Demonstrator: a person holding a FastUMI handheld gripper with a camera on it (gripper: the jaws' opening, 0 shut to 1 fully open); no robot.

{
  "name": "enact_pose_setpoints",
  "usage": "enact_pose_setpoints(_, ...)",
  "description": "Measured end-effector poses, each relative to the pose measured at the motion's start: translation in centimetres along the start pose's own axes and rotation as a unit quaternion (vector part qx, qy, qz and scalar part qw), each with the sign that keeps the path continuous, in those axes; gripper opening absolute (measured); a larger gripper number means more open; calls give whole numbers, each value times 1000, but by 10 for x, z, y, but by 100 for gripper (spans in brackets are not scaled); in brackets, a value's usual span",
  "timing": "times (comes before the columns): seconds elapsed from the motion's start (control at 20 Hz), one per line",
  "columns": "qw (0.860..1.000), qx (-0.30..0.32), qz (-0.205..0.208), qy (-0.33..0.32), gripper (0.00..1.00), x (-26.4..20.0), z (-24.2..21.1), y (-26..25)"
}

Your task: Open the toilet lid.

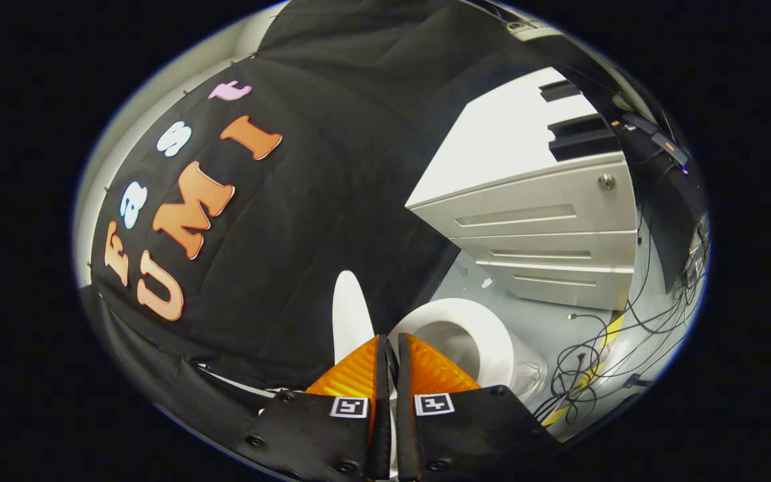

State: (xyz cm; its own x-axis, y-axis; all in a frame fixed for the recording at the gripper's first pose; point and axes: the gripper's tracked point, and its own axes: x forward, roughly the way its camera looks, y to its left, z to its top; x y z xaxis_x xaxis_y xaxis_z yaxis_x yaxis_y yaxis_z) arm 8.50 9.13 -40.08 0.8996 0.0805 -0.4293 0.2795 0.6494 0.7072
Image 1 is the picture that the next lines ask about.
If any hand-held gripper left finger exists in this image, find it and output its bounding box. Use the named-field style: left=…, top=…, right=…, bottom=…
left=242, top=335, right=392, bottom=482

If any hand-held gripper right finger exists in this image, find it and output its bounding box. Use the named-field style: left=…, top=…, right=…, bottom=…
left=396, top=333, right=562, bottom=482

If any white stand pole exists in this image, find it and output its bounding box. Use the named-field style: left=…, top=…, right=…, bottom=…
left=193, top=362, right=279, bottom=396

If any yellow black floor tape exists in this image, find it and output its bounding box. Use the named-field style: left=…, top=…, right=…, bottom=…
left=541, top=311, right=627, bottom=426

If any black backdrop cloth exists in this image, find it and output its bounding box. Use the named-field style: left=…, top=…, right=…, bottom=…
left=80, top=0, right=634, bottom=463

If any white drawer cabinet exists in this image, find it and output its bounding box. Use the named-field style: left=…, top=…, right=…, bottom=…
left=404, top=67, right=639, bottom=312

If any black block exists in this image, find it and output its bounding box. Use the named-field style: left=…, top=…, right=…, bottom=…
left=546, top=113, right=622, bottom=162
left=539, top=80, right=582, bottom=102

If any black power strip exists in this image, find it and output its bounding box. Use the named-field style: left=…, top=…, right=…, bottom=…
left=620, top=110, right=691, bottom=175

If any tangle of black floor cables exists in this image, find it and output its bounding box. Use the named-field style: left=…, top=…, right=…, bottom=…
left=533, top=221, right=709, bottom=426

